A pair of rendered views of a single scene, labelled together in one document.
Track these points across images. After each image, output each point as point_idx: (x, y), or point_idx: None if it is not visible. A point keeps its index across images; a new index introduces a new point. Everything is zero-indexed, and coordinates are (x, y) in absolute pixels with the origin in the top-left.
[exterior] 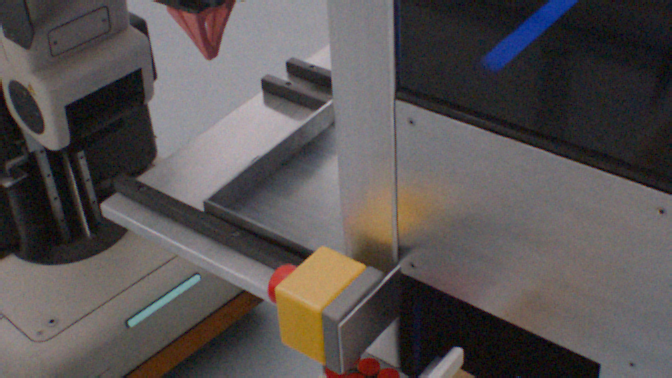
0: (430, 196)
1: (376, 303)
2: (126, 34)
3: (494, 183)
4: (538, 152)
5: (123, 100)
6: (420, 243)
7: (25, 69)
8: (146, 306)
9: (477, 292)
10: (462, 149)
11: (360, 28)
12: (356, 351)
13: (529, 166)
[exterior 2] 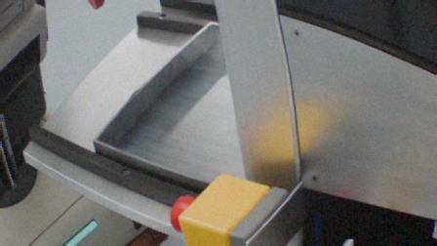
0: (325, 105)
1: (281, 220)
2: (32, 11)
3: (372, 88)
4: (394, 60)
5: (26, 63)
6: (320, 154)
7: None
8: (62, 244)
9: (366, 189)
10: (344, 58)
11: None
12: None
13: (391, 71)
